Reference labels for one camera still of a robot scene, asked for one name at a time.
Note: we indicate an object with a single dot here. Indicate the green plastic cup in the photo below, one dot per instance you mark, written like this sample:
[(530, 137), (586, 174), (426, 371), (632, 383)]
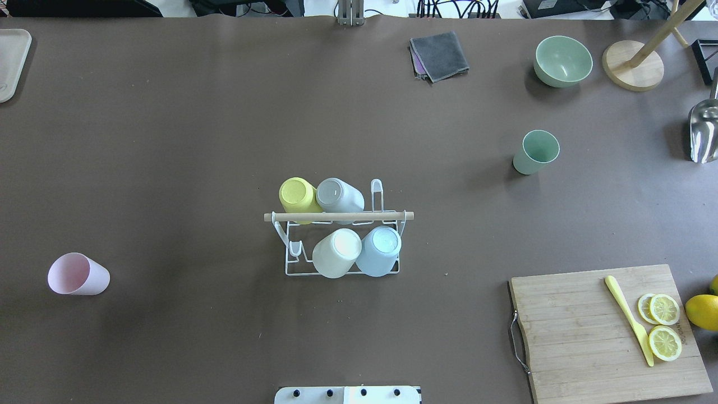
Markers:
[(539, 148)]

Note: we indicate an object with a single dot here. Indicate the pink plastic cup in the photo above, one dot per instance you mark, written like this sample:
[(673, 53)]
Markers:
[(76, 274)]

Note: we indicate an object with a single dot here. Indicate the grey plastic cup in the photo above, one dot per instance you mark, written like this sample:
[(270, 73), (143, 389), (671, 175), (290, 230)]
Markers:
[(336, 196)]

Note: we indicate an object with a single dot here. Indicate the light blue plastic cup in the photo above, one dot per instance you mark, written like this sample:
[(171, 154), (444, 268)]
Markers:
[(380, 250)]

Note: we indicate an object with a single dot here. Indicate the cream plastic cup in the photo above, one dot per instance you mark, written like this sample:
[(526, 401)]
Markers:
[(336, 253)]

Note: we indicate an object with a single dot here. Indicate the yellow plastic cup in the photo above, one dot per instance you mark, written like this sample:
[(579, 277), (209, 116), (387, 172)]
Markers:
[(298, 196)]

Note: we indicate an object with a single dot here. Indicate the grey folded cloth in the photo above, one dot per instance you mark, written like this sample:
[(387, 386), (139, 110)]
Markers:
[(437, 57)]

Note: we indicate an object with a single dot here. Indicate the green bowl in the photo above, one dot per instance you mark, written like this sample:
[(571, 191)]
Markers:
[(561, 62)]

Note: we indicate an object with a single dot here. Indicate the yellow plastic knife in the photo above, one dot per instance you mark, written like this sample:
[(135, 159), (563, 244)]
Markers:
[(638, 329)]

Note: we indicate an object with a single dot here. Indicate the wooden cutting board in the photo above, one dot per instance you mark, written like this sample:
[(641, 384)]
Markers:
[(580, 348)]

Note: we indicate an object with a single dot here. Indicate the wooden mug tree stand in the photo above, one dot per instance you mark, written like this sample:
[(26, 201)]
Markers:
[(636, 66)]

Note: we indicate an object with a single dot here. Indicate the lemon slice upper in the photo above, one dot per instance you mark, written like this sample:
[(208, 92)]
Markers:
[(658, 309)]

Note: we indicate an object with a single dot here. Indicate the lemon slice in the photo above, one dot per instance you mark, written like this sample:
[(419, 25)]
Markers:
[(658, 309), (665, 343)]

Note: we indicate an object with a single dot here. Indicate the lemon slice lower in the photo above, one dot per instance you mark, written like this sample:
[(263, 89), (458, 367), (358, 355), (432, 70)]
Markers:
[(665, 343)]

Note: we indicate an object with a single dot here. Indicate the metal scoop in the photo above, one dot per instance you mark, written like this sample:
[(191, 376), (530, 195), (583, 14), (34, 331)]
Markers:
[(703, 128)]

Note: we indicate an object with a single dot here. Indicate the whole yellow lemon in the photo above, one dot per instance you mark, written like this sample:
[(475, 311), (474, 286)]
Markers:
[(701, 310)]

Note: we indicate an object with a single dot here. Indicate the beige tray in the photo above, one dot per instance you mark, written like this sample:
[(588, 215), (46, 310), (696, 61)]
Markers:
[(15, 44)]

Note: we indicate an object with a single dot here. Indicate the white wire cup holder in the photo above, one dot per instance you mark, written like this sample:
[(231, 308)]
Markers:
[(328, 230)]

